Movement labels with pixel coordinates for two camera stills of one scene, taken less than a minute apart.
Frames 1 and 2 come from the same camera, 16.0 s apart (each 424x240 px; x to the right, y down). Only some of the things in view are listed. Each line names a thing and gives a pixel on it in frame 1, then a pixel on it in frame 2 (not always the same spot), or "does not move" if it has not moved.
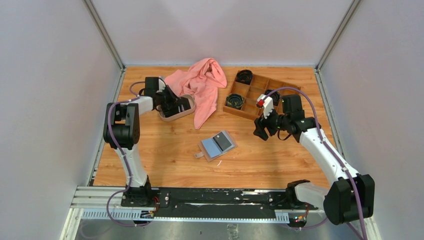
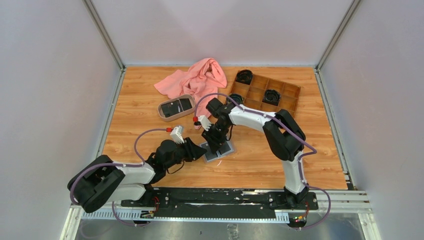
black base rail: [186, 204] does not move
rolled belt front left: [234, 100] does not move
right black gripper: [260, 123] -> [214, 142]
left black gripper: [172, 99] -> [193, 151]
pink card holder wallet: [216, 146] does not move
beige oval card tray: [191, 101] does not move
